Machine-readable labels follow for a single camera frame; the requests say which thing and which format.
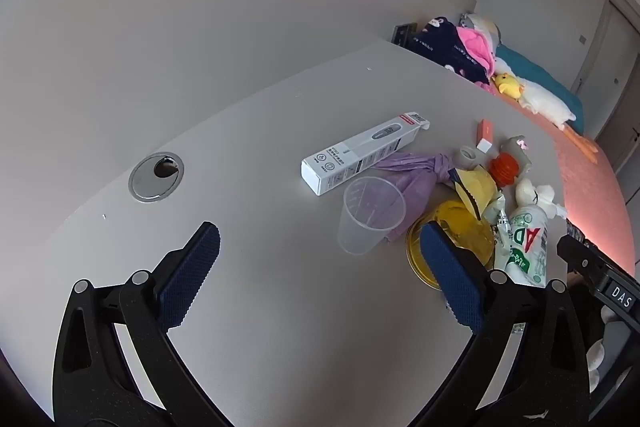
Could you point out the grey door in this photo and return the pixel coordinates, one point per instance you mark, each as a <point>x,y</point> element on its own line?
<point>605,67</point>

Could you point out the small orange white box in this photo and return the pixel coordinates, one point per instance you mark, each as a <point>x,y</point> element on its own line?
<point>484,129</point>

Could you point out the white crumpled tissue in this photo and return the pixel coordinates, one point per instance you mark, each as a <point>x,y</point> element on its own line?
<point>527,194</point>

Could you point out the yellow crumpled wrapper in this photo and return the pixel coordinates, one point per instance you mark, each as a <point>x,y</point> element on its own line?
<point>480,187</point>

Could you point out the clear plastic measuring cup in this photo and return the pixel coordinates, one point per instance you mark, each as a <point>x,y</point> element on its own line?
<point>360,232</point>

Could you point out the green white drink pouch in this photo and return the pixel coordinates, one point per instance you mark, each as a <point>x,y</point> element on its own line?
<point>525,247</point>

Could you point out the pink bedspread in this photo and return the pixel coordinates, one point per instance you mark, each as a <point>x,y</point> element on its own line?
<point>600,187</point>

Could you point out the yellow plastic lid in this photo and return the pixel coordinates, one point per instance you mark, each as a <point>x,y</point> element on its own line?
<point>465,227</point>

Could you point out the black framed object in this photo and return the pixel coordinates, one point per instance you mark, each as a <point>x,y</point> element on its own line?
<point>402,34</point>

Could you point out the white thermometer box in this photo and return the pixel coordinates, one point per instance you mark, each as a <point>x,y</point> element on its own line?
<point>360,152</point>

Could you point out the white goose plush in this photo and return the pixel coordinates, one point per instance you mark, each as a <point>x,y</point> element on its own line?
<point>542,99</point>

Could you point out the white printed wrapper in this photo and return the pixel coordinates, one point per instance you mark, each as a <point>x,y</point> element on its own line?
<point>497,212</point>

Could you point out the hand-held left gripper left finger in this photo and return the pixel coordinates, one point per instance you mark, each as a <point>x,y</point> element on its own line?
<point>190,277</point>

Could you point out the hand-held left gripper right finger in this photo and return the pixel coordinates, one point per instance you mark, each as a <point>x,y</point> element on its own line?
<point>450,277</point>

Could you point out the yellow duck plush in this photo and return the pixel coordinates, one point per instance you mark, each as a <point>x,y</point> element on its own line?
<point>506,84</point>

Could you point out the orange bottle cap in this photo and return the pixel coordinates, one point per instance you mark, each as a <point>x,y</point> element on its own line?
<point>505,169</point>

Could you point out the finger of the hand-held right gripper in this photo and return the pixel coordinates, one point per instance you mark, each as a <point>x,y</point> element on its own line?
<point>577,254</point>

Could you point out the navy printed blanket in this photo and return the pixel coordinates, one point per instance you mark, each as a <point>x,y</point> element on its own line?
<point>450,52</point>

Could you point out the pink cloth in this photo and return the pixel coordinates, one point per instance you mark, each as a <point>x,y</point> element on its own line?
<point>475,47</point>

